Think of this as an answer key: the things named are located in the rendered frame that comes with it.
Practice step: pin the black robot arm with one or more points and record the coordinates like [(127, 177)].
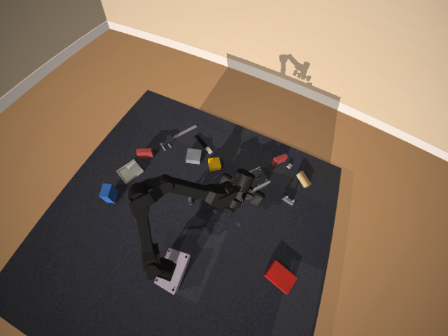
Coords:
[(139, 200)]

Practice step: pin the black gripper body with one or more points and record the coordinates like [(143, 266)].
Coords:
[(257, 199)]

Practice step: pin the blue cube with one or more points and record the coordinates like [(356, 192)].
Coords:
[(108, 193)]

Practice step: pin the yellow cube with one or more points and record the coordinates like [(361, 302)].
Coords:
[(214, 164)]

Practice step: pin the red rectangular block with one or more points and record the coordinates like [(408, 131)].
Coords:
[(280, 277), (145, 153), (279, 159)]

